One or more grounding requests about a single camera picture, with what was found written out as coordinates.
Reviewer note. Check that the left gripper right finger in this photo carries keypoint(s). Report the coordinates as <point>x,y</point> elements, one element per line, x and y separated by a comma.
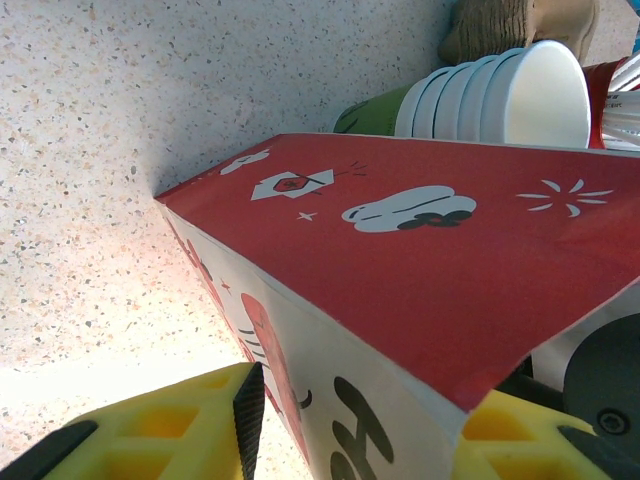
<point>515,440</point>

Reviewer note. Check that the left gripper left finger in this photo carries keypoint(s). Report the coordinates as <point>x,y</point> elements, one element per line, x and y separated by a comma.
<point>165,440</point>

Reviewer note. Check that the red and white paper bag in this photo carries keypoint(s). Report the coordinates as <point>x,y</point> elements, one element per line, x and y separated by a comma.
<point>400,280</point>

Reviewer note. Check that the white paper-wrapped straw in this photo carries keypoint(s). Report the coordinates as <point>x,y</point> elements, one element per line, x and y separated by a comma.
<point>622,106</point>
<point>627,80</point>

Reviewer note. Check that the stack of green paper cups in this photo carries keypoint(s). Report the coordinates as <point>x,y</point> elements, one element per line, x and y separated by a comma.
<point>545,95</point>

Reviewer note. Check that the red metal straw tin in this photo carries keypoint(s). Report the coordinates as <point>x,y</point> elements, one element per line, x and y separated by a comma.
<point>597,85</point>

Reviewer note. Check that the stack of pulp cup carriers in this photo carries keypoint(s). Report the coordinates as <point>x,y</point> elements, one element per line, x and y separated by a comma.
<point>490,25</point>

